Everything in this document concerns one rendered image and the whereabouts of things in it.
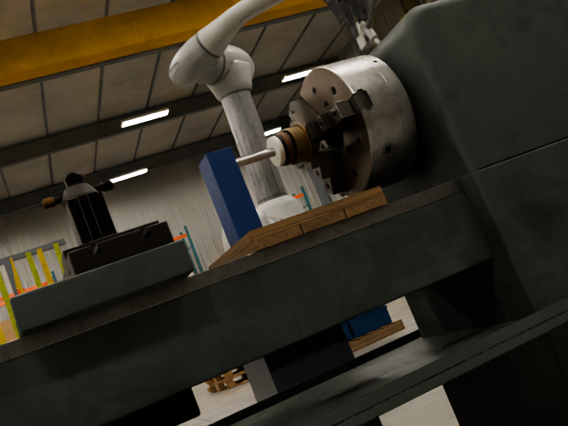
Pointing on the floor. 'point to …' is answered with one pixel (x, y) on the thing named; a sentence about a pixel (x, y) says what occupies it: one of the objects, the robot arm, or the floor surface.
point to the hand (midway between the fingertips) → (363, 35)
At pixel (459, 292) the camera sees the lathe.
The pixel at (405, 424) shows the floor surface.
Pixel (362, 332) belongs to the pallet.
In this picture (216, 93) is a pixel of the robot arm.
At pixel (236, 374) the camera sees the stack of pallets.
